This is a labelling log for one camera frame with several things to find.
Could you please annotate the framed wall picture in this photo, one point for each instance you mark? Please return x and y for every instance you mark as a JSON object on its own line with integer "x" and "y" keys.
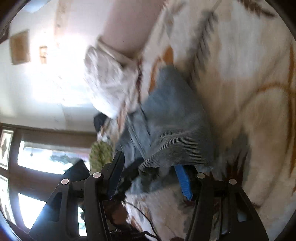
{"x": 20, "y": 47}

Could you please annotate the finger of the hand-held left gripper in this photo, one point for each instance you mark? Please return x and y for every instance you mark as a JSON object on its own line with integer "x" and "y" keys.
{"x": 130, "y": 172}

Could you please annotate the wall switch panel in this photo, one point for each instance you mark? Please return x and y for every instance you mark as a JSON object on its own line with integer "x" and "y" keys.
{"x": 43, "y": 55}

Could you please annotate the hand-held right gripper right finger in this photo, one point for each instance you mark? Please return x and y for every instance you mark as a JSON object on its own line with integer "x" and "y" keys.
{"x": 183, "y": 183}

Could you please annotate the green patterned blanket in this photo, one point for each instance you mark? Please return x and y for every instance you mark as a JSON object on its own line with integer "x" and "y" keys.
{"x": 100, "y": 155}

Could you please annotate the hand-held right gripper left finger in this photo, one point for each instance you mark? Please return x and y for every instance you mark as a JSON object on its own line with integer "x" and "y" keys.
{"x": 114, "y": 176}

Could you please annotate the blue denim pants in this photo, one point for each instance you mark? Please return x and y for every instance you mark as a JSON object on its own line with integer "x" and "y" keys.
{"x": 175, "y": 115}

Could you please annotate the white patterned pillow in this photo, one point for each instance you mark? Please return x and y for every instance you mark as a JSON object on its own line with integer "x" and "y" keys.
{"x": 106, "y": 78}

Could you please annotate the pink bolster cushion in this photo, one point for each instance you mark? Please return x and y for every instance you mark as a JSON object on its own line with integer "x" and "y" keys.
{"x": 129, "y": 25}

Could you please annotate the black cloth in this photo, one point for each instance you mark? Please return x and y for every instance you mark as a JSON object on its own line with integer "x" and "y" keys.
{"x": 99, "y": 121}

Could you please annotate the patterned glass window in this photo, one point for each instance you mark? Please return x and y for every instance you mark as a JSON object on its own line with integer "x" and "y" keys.
{"x": 34, "y": 160}

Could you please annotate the leaf print fleece blanket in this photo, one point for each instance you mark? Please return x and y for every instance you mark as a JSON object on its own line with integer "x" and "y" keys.
{"x": 231, "y": 81}

